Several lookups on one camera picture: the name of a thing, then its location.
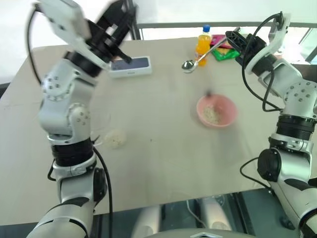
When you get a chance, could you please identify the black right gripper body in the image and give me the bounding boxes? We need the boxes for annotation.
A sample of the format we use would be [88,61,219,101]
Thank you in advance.
[242,33,268,65]

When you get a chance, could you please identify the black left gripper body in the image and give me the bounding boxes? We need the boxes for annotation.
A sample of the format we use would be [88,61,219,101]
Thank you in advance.
[86,15,125,63]

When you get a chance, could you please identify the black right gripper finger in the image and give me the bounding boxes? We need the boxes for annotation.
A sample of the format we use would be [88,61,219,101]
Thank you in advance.
[224,30,248,52]
[234,51,249,66]

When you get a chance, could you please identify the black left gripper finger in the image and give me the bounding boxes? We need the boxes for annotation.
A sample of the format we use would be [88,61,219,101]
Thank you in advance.
[114,48,133,64]
[98,0,138,42]

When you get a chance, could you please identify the metal spoon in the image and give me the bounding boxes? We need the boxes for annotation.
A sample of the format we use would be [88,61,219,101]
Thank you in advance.
[181,37,228,74]

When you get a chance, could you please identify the pink bowl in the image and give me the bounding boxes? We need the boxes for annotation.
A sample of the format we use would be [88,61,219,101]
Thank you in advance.
[196,94,238,128]

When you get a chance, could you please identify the oatmeal in pink bowl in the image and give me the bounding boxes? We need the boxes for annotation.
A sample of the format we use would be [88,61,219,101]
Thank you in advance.
[202,104,223,124]

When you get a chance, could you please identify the glass mug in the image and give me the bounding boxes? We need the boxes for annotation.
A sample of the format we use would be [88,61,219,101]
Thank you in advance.
[89,98,128,150]

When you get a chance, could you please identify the white phone box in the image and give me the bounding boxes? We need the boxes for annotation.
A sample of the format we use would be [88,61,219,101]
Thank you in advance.
[108,56,153,79]

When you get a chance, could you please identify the green snack packet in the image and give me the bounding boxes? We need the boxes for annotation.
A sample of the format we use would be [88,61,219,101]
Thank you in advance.
[212,47,241,61]

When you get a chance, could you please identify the pink snack packet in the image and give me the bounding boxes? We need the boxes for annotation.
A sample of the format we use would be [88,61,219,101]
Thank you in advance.
[210,34,231,48]

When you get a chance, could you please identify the black metal railing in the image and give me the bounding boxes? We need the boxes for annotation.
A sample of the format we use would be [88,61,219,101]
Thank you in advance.
[128,21,317,65]

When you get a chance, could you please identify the orange juice bottle blue cap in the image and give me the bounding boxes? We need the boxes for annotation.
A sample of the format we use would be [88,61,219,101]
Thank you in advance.
[194,24,212,67]

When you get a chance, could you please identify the silver robot legs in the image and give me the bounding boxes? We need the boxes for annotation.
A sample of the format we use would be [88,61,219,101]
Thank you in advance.
[130,195,233,238]

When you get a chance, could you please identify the grey robot torso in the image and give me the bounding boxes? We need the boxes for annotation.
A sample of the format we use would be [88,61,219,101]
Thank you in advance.
[158,228,256,238]

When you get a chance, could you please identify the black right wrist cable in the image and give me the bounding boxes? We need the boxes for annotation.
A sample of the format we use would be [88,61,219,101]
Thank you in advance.
[241,11,285,112]

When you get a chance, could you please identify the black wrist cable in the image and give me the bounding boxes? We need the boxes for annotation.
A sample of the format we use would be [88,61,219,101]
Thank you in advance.
[241,11,285,112]
[26,2,43,86]

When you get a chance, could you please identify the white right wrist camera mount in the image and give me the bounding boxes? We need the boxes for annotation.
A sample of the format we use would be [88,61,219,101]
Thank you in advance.
[244,11,292,75]

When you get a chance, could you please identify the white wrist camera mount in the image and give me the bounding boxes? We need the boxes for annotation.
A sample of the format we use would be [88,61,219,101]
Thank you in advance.
[36,0,111,70]
[244,11,292,75]

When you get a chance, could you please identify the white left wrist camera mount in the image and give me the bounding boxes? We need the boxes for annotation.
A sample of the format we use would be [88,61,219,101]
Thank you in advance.
[36,0,111,70]

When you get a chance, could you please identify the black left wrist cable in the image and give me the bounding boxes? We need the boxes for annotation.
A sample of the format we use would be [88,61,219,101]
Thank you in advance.
[26,2,43,86]

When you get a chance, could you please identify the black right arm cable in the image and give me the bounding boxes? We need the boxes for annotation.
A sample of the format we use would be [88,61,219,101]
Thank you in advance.
[239,156,274,194]

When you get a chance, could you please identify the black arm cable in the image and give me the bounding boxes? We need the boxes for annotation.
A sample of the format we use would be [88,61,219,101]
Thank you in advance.
[239,156,274,194]
[47,145,114,238]

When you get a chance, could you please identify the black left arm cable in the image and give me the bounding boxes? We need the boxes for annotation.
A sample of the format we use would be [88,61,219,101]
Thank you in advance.
[47,145,114,238]

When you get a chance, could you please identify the thin white cable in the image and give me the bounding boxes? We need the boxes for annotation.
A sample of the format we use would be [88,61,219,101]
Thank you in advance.
[185,199,208,229]

